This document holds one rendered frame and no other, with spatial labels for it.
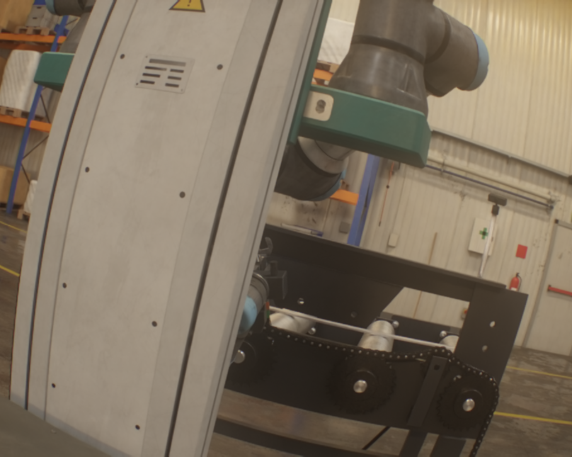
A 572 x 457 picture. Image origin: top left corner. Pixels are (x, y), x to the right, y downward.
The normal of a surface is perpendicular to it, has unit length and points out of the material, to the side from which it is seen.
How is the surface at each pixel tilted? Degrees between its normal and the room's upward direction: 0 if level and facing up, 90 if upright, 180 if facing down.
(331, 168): 99
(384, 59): 72
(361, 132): 90
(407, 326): 90
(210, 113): 90
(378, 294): 90
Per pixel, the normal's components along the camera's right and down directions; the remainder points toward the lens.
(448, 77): -0.03, 0.85
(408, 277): -0.18, -0.03
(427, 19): 0.58, 0.11
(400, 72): 0.29, -0.22
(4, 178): 0.95, 0.25
